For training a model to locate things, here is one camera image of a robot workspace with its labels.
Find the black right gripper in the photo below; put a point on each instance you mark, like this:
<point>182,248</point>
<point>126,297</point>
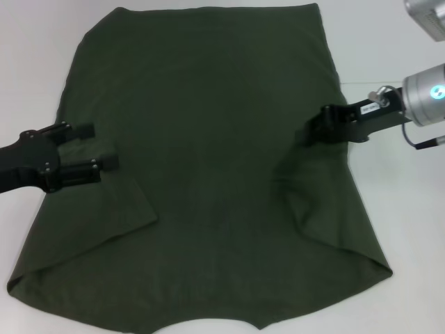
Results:
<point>386,108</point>

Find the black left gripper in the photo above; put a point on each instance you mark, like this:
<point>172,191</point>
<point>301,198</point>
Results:
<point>24,160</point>

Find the dark green shirt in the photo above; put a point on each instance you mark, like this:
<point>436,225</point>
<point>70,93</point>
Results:
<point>208,139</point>

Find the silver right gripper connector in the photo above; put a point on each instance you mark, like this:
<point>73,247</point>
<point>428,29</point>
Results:
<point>377,94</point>

